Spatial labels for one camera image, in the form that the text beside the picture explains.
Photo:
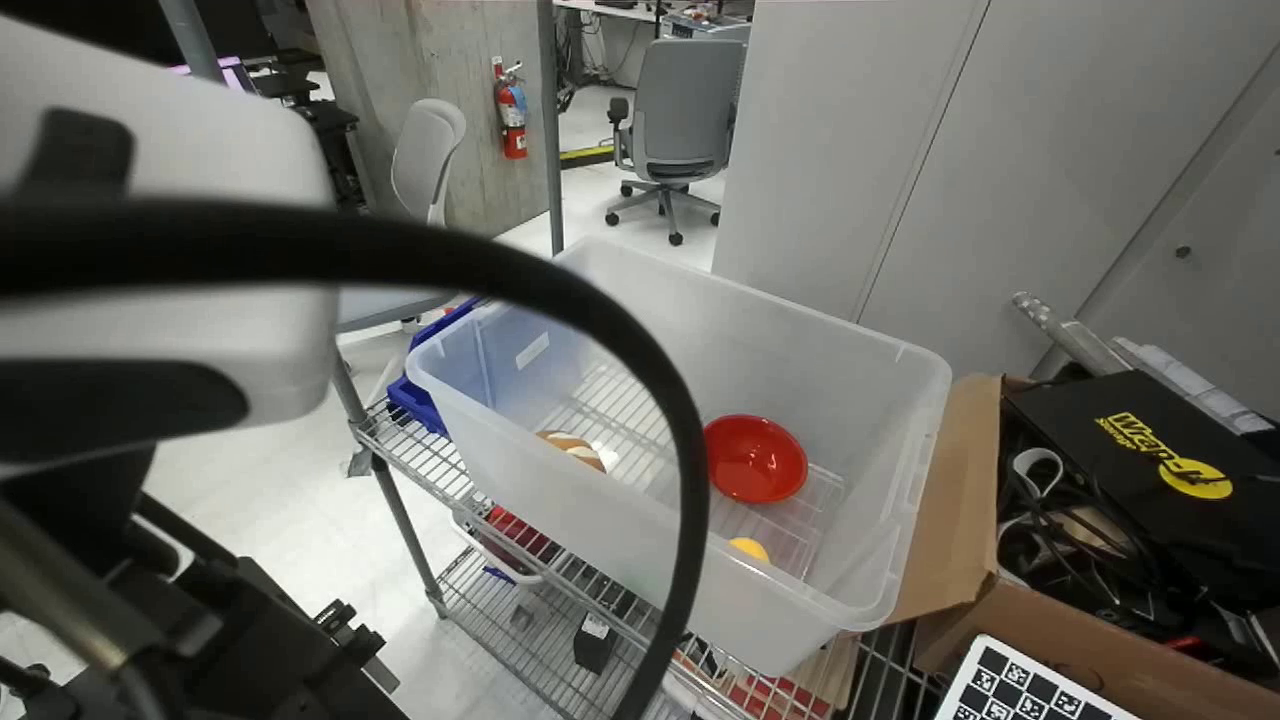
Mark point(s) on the grey rolling office chair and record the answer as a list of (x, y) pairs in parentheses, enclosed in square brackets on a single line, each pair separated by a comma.
[(678, 131)]

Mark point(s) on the grey storage cabinet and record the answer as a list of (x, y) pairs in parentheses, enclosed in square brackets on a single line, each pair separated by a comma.
[(920, 164)]

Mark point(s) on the red item lower shelf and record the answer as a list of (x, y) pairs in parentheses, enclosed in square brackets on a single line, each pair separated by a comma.
[(516, 543)]

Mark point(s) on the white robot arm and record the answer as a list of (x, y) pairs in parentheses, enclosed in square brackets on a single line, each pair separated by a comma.
[(132, 211)]

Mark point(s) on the brown cardboard box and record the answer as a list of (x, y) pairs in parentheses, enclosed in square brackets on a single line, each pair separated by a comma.
[(1015, 543)]

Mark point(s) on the red fire extinguisher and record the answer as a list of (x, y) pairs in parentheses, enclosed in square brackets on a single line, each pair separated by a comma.
[(509, 110)]

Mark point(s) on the black white calibration board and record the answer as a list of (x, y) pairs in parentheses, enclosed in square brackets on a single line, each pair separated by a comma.
[(1001, 682)]

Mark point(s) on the metal wire rack cart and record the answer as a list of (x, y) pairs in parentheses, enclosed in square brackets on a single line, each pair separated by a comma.
[(568, 633)]

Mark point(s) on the bread roll plushie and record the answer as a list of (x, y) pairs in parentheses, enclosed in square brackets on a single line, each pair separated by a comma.
[(577, 451)]

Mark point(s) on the white mesh office chair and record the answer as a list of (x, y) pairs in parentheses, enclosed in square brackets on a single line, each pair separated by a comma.
[(421, 158)]

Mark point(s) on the black bag yellow logo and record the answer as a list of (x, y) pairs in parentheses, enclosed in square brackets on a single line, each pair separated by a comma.
[(1190, 486)]

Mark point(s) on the small yellow ball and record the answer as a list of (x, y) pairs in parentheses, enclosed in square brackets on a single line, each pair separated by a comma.
[(752, 548)]

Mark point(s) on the grey metal pole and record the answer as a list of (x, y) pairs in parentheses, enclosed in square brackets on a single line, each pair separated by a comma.
[(544, 29)]

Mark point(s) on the red plastic bowl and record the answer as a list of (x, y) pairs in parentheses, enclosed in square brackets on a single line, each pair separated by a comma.
[(752, 456)]

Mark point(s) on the clear plastic storage bin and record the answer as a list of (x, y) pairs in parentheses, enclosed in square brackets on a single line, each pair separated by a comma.
[(867, 411)]

